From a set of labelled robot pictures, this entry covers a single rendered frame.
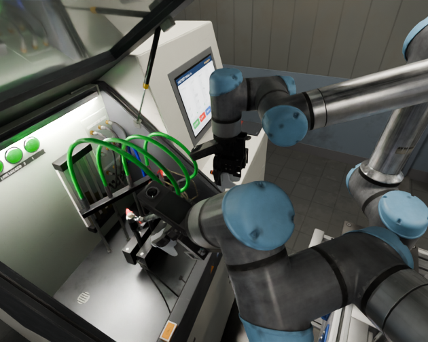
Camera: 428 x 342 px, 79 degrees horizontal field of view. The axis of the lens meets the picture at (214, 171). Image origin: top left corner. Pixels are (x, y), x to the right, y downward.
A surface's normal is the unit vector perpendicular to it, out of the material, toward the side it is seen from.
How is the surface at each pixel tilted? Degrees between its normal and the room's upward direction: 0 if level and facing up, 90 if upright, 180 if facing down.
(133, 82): 90
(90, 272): 0
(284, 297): 40
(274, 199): 45
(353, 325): 0
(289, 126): 90
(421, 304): 28
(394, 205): 8
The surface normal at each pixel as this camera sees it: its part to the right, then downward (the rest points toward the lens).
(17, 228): 0.93, 0.19
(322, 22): -0.50, 0.56
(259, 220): 0.46, -0.25
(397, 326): -0.91, -0.15
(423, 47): -1.00, 0.07
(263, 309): -0.31, -0.05
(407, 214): -0.04, -0.69
